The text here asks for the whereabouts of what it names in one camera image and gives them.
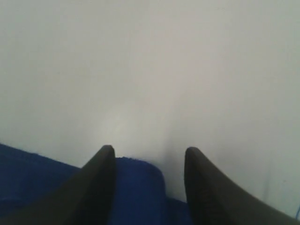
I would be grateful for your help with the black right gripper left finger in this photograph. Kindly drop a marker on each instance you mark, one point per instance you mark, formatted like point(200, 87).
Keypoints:
point(84, 199)

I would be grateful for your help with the blue towel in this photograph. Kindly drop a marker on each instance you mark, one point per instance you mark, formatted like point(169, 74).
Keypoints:
point(139, 198)

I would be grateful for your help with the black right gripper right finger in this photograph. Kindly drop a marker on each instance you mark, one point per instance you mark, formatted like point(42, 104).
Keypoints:
point(214, 199)

